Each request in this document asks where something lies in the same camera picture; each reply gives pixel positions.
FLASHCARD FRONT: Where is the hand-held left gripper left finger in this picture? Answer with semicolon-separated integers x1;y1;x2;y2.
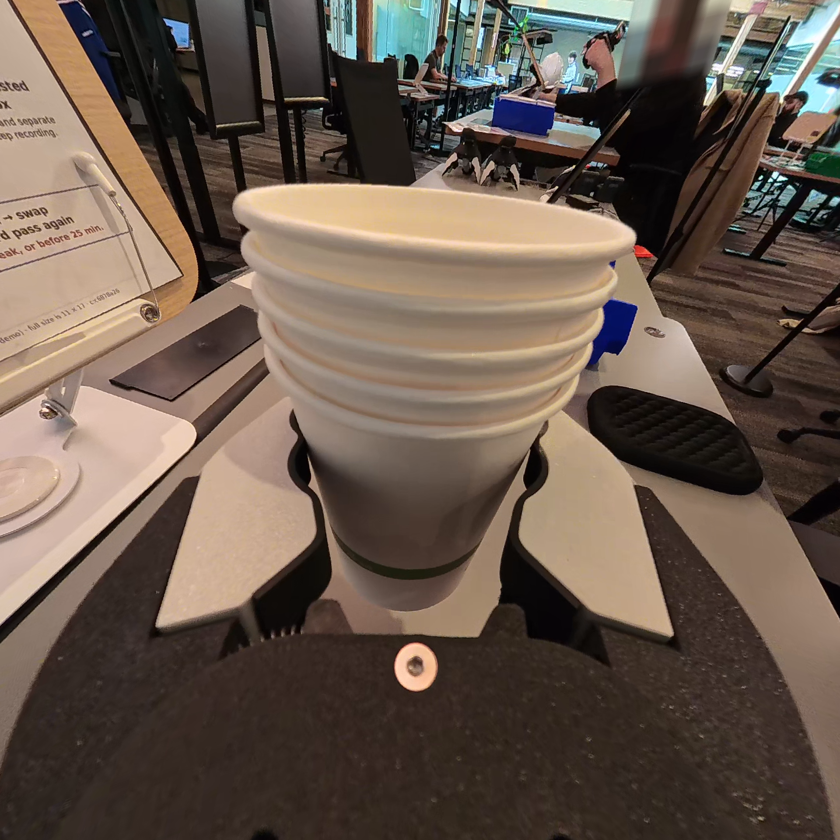
155;397;332;636

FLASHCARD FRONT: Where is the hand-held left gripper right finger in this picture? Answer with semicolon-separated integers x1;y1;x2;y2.
502;410;676;644

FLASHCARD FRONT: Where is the blue plastic bin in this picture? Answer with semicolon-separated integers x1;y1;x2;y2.
492;92;555;137
586;259;639;367

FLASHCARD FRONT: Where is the black wrist rest pad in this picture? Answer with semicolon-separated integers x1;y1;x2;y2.
586;386;764;496

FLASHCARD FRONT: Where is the white stand base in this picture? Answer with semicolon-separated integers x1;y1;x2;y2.
0;381;198;624

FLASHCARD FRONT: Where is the black flat plate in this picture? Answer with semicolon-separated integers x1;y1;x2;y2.
109;305;263;403

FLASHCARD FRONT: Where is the black floor lamp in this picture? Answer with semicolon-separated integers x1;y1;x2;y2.
721;281;840;399

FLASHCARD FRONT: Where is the wooden instruction board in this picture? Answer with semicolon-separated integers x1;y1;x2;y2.
0;0;199;414

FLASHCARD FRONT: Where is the tan jacket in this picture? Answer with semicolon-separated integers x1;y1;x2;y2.
669;88;782;277

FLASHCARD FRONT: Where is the idle black white gripper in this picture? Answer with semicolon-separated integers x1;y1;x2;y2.
479;136;522;191
443;128;483;181

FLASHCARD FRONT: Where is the black framed sign easel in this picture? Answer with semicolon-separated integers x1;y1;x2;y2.
262;0;332;185
187;0;266;198

